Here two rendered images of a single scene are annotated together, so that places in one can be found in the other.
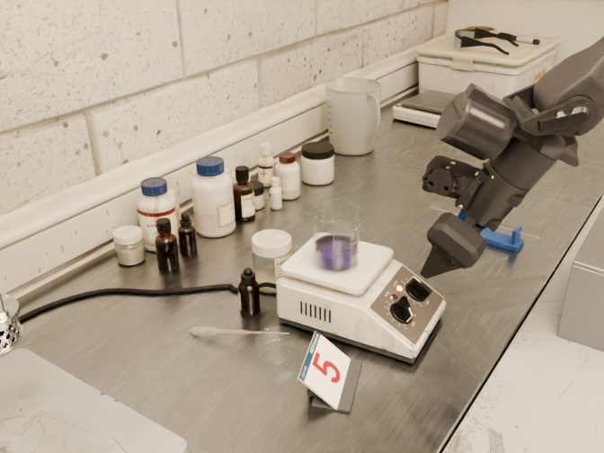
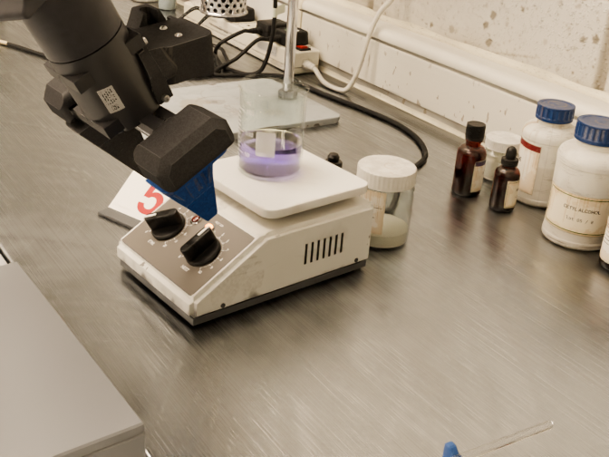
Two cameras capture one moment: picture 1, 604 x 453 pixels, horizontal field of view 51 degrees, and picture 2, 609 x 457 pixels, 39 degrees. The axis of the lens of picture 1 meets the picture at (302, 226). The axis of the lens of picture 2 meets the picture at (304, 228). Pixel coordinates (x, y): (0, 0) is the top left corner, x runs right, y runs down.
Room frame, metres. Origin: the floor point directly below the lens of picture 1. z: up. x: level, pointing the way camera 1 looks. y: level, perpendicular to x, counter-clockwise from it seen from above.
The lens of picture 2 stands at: (1.02, -0.73, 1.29)
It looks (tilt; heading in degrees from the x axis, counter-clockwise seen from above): 26 degrees down; 110
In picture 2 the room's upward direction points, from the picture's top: 4 degrees clockwise
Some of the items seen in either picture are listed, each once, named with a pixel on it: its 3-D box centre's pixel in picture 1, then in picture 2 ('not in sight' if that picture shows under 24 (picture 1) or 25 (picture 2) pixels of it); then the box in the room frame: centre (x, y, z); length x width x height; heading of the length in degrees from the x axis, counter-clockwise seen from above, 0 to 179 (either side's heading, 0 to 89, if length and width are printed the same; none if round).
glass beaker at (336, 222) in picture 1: (335, 239); (269, 129); (0.73, -0.04, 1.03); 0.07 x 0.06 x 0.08; 146
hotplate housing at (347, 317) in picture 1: (354, 292); (256, 227); (0.73, -0.07, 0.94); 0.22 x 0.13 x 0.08; 61
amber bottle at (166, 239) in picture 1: (166, 244); (470, 158); (0.87, 0.21, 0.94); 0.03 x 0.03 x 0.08
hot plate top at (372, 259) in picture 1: (338, 261); (281, 179); (0.75, -0.05, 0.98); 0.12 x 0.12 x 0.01; 61
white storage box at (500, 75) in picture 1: (486, 67); not in sight; (1.87, -0.55, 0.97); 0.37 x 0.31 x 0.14; 143
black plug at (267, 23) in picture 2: not in sight; (267, 28); (0.44, 0.61, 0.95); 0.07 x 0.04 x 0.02; 55
